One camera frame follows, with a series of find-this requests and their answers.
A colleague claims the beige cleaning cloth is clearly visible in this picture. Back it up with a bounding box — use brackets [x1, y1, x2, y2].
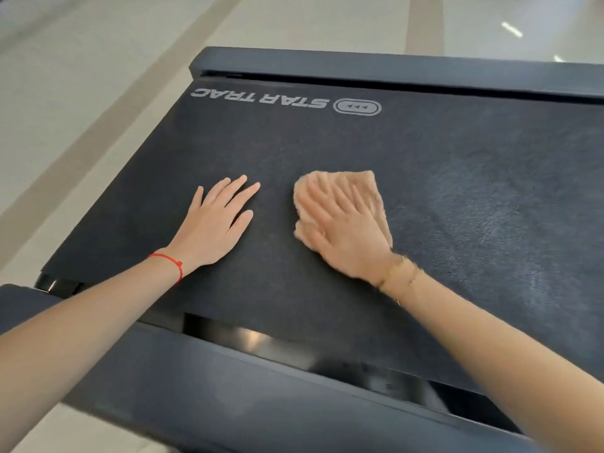
[293, 170, 394, 253]

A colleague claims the person's left forearm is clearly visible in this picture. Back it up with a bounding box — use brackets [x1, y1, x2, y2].
[0, 252, 186, 453]

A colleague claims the person's right forearm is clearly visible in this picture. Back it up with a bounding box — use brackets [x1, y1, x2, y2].
[379, 259, 604, 453]

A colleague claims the person's left hand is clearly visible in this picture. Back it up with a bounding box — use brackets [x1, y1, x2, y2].
[164, 174, 261, 279]

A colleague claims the dark grey treadmill frame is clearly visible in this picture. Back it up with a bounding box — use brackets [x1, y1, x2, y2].
[0, 46, 604, 453]

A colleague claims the person's right hand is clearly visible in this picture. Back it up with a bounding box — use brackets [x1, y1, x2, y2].
[294, 176, 403, 287]

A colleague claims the red string bracelet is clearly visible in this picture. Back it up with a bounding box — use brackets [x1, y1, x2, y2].
[148, 253, 184, 285]

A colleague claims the thin gold bracelet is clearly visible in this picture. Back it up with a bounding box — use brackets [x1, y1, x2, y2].
[375, 255, 424, 307]

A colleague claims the black treadmill belt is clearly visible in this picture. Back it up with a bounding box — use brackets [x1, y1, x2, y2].
[40, 80, 604, 398]

